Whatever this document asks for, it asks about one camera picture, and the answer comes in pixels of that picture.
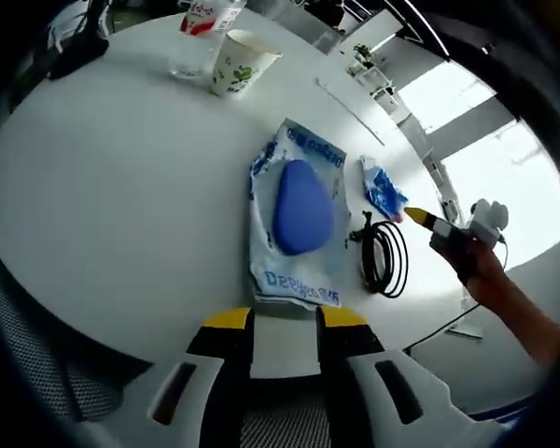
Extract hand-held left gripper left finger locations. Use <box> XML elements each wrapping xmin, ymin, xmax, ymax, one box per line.
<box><xmin>139</xmin><ymin>306</ymin><xmax>256</xmax><ymax>448</ymax></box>

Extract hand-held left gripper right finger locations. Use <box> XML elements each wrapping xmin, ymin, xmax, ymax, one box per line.
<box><xmin>316</xmin><ymin>305</ymin><xmax>472</xmax><ymax>448</ymax></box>

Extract small blue wrapper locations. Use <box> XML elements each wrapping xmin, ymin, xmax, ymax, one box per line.
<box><xmin>359</xmin><ymin>156</ymin><xmax>410</xmax><ymax>223</ymax></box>

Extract white blue plastic bag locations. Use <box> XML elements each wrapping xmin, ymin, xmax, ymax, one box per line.
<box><xmin>247</xmin><ymin>117</ymin><xmax>354</xmax><ymax>318</ymax></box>

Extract blue oval pad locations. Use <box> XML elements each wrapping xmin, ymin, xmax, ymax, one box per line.
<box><xmin>271</xmin><ymin>159</ymin><xmax>333</xmax><ymax>256</ymax></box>

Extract white paper cup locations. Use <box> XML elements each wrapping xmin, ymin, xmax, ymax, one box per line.
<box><xmin>209</xmin><ymin>28</ymin><xmax>284</xmax><ymax>98</ymax></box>

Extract clear plastic water bottle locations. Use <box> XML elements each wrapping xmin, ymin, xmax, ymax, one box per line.
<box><xmin>167</xmin><ymin>0</ymin><xmax>248</xmax><ymax>79</ymax></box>

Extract person's right hand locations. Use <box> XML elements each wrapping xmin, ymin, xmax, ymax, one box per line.
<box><xmin>447</xmin><ymin>235</ymin><xmax>509</xmax><ymax>305</ymax></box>

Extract wide bright window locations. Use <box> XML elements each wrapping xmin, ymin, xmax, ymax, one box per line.
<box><xmin>441</xmin><ymin>119</ymin><xmax>560</xmax><ymax>262</ymax></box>

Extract narrow bright window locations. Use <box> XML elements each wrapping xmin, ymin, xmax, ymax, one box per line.
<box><xmin>396</xmin><ymin>60</ymin><xmax>496</xmax><ymax>134</ymax></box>

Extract dark mesh office chair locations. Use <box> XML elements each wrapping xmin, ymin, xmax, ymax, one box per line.
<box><xmin>0</xmin><ymin>274</ymin><xmax>332</xmax><ymax>448</ymax></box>

